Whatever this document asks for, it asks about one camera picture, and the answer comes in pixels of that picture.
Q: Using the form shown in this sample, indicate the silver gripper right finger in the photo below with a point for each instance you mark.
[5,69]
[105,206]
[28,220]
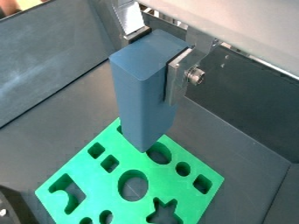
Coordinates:
[183,68]

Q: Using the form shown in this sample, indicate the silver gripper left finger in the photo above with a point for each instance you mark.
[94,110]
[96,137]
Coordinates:
[129,19]

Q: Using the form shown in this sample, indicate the blue rectangular block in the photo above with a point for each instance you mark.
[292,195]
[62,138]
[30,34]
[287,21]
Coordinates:
[137,67]

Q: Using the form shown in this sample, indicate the black round object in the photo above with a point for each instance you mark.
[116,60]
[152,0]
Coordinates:
[14,211]

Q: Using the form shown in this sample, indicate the green shape sorter board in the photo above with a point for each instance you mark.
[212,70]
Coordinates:
[112,184]

